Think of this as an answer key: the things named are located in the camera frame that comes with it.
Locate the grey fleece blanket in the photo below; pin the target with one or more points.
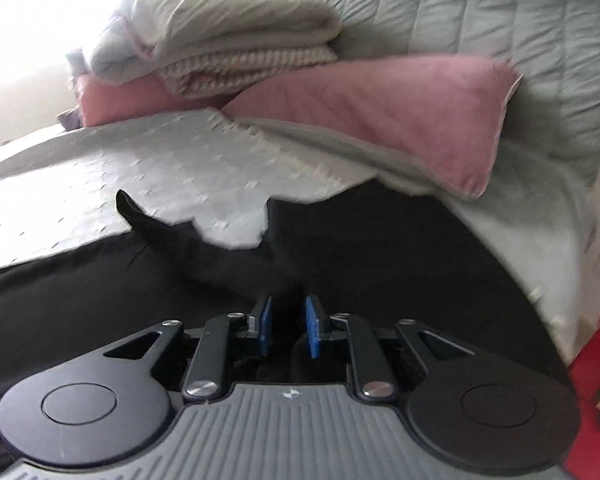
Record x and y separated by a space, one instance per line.
530 220

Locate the purple grey cloth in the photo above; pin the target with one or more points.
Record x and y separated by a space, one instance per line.
70 119

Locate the white quilt with pink trim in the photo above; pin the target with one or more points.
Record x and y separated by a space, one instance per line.
125 45

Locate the large pink pillow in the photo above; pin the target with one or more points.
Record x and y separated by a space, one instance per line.
380 110

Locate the grey checked bedspread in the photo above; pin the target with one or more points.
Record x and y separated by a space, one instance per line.
155 170

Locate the grey quilted headboard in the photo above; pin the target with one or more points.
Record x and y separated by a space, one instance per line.
480 15

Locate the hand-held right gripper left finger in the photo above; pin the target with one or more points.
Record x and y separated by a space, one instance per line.
265 331

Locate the striped folded blanket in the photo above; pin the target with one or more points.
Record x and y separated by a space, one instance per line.
250 67

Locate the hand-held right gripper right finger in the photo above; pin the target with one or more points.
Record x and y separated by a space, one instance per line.
312 331

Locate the beige folded blanket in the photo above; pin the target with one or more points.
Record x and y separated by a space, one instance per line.
250 25

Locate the black pants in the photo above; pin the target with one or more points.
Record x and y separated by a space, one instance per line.
380 260

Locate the red object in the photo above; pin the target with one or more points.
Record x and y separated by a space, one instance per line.
592 355

